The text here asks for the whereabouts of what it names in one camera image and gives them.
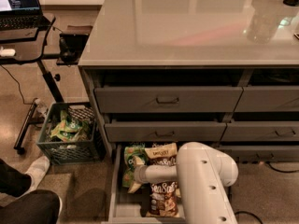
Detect green dang rice chip bag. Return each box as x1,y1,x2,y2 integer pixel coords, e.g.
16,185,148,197
122,143,148,188

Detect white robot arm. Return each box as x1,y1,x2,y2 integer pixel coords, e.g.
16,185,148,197
129,142,238,224

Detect rear sea salt chip bag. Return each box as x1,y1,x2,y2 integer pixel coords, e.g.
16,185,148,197
145,143,178,166

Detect brown sea salt chip bag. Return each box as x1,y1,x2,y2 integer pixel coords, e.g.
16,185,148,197
146,181,179,217

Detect open bottom grey drawer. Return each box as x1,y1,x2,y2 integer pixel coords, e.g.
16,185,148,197
103,142,232,224

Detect grey middle left drawer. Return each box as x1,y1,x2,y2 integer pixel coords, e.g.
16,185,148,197
105,121,226,142

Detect grey top left drawer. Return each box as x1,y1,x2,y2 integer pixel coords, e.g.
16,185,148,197
94,86,242,113

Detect grey middle right drawer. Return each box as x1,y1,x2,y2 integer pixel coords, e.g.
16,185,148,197
221,121,299,142

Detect grey bottom right drawer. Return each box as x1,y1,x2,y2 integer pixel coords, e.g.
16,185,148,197
219,146,299,163

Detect grey cabinet counter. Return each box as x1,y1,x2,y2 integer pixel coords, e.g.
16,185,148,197
79,0,299,153

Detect grey top right drawer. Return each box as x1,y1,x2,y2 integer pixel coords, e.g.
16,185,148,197
235,86,299,112

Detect green plastic crate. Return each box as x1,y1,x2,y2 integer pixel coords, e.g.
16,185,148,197
36,102,106,165

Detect green snack bags in crate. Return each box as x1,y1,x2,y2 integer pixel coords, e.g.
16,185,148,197
50,110,91,142

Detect white shoe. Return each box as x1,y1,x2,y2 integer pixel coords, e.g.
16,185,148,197
21,156,50,196

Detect black trouser leg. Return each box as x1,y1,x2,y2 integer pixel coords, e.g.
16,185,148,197
0,160,63,224

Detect black device on tray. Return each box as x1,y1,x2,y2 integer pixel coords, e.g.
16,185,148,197
59,33,89,63

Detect black rolling laptop stand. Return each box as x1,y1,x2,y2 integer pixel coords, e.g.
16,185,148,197
0,13,64,155

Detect white computer mouse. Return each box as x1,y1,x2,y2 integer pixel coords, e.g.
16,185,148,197
0,49,16,57

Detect open black laptop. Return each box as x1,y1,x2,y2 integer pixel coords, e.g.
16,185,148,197
0,0,51,32

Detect black power cable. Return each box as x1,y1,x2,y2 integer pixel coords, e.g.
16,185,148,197
233,161,299,224

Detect thin black cable left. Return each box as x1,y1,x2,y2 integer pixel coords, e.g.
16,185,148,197
0,64,36,106

